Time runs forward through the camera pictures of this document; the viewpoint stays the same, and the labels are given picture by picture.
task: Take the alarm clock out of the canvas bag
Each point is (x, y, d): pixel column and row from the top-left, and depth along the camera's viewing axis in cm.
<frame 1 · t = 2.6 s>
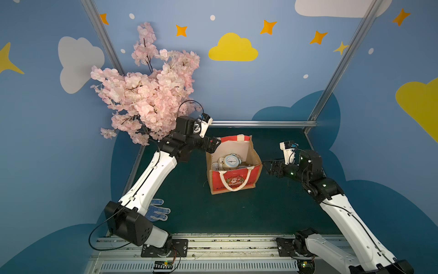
left hand: (211, 135, 76), fingers open
right hand: (272, 159, 75), fingers open
red burlap canvas bag: (245, 176, 79), point 18 cm above the table
blue twin-bell alarm clock: (230, 162, 93), point 11 cm above the table

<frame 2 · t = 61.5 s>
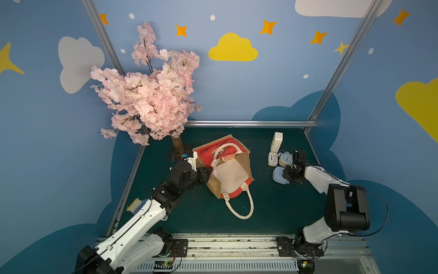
left hand: (212, 166, 75), fingers closed
right hand: (291, 174, 95), fingers closed
red burlap canvas bag: (231, 168, 103), on the table
blue twin-bell alarm clock: (285, 158, 103), point 4 cm above the table
white rectangular alarm clock: (272, 158, 106), point 2 cm above the table

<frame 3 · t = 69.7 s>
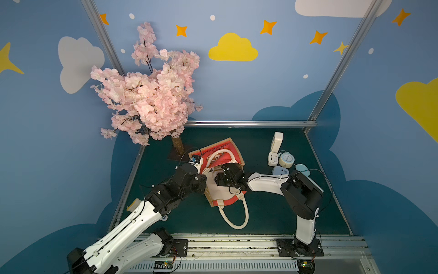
left hand: (205, 174, 74), fingers closed
right hand: (220, 177, 94), fingers open
red burlap canvas bag: (212, 159, 84), point 19 cm above the table
the other named things where they were.

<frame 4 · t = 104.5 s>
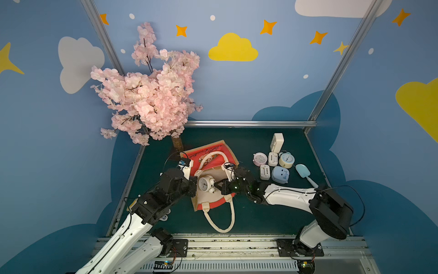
left hand: (196, 175, 72), fingers closed
right hand: (216, 183, 81), fingers closed
red burlap canvas bag: (218, 209, 84), point 3 cm above the table
white round alarm clock: (206, 184, 84), point 11 cm above the table
pink round alarm clock: (259, 158, 106), on the table
white rectangular clock: (264, 172, 100), on the table
the other named things where they were.

